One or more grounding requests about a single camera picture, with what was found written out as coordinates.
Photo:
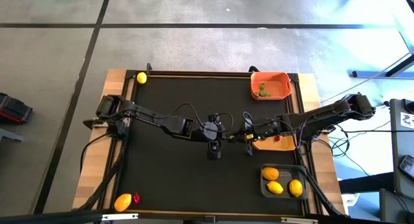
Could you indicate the blue floor bar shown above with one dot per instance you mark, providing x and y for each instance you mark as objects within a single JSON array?
[{"x": 381, "y": 74}]

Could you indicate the black table mat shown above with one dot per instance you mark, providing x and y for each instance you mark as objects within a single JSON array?
[{"x": 194, "y": 178}]

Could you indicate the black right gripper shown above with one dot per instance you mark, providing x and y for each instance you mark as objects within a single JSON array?
[{"x": 265, "y": 130}]

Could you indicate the black diagonal stand leg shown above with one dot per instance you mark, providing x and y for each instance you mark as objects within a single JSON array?
[{"x": 401, "y": 66}]

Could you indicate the red and black case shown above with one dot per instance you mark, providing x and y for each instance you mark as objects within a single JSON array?
[{"x": 13, "y": 109}]

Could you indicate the black metal table frame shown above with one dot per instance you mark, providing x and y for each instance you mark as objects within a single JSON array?
[{"x": 200, "y": 73}]

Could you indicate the yellow toy lemon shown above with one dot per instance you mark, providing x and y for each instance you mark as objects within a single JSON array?
[
  {"x": 296, "y": 187},
  {"x": 141, "y": 77},
  {"x": 275, "y": 187}
]

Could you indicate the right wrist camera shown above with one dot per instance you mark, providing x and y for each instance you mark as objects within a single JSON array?
[{"x": 249, "y": 149}]

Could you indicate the black round knob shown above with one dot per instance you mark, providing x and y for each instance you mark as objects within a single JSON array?
[{"x": 252, "y": 68}]

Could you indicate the small red toy pepper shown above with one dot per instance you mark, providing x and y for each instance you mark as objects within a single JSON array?
[
  {"x": 136, "y": 198},
  {"x": 277, "y": 138}
]

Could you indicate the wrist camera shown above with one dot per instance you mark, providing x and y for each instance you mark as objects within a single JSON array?
[
  {"x": 214, "y": 149},
  {"x": 249, "y": 149}
]

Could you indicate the black smartphone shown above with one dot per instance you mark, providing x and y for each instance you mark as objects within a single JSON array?
[{"x": 407, "y": 166}]

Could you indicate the dark grey equipment cart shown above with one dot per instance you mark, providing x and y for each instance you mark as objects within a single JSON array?
[{"x": 399, "y": 172}]

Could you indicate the yellow plastic basket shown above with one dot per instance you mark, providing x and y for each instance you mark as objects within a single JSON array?
[{"x": 275, "y": 145}]

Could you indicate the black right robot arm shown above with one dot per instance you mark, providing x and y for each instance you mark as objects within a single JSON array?
[{"x": 323, "y": 115}]

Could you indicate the black hooked post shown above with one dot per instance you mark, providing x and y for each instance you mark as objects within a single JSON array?
[{"x": 148, "y": 68}]

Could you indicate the silver metal bracket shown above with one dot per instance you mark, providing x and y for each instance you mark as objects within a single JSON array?
[
  {"x": 119, "y": 216},
  {"x": 299, "y": 220}
]

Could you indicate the dark grey plastic basket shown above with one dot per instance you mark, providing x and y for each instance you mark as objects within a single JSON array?
[{"x": 284, "y": 172}]

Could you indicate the white cart sticker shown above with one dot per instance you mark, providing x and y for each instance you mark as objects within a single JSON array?
[{"x": 408, "y": 119}]

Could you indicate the orange plastic basket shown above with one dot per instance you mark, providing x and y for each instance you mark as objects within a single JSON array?
[{"x": 278, "y": 86}]

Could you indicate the orange-yellow toy lemon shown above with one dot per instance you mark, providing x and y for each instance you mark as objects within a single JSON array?
[
  {"x": 123, "y": 202},
  {"x": 270, "y": 173}
]

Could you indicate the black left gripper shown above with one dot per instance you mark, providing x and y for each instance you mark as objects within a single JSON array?
[{"x": 211, "y": 130}]

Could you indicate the grey floor object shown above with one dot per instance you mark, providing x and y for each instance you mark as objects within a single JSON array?
[{"x": 9, "y": 135}]

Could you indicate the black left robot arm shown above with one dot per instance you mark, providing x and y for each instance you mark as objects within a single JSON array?
[{"x": 152, "y": 118}]

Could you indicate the black floor bar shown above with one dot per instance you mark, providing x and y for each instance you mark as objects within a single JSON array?
[{"x": 365, "y": 182}]

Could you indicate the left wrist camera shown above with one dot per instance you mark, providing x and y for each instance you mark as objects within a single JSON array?
[{"x": 214, "y": 149}]

